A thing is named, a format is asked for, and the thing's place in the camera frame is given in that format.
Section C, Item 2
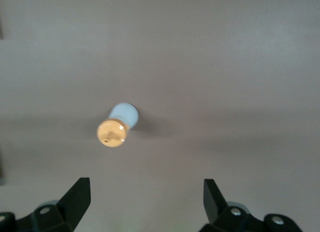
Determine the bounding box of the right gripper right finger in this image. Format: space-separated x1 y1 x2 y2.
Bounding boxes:
201 178 303 232

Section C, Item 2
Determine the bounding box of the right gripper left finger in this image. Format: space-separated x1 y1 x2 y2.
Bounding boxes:
0 177 91 232

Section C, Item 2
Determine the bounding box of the clear orange-capped sauce bottle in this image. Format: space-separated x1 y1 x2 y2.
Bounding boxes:
96 102 140 146

